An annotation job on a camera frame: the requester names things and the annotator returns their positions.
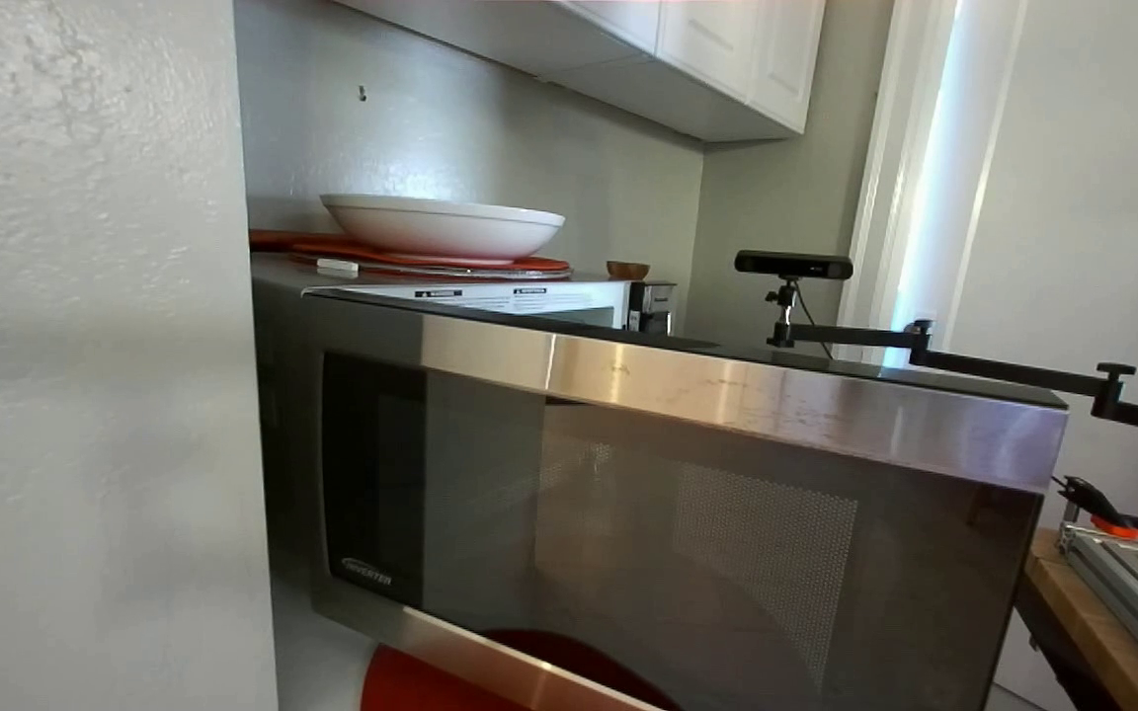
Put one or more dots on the black and orange tool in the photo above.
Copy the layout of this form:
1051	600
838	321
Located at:
1096	499

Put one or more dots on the red flat mat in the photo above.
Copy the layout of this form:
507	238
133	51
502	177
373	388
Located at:
464	263

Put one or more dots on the black bar camera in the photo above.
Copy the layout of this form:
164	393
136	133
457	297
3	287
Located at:
793	264

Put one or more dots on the stainless steel microwave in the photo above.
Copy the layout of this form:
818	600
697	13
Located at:
675	525

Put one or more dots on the small brown bowl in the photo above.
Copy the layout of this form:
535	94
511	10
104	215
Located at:
625	268

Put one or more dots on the white bowl with plant print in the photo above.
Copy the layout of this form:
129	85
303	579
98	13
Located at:
443	225

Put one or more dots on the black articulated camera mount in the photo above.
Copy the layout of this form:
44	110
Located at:
988	360

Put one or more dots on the white box with label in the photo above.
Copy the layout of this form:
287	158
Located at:
514	297

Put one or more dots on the wooden table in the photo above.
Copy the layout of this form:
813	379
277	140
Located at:
1096	645

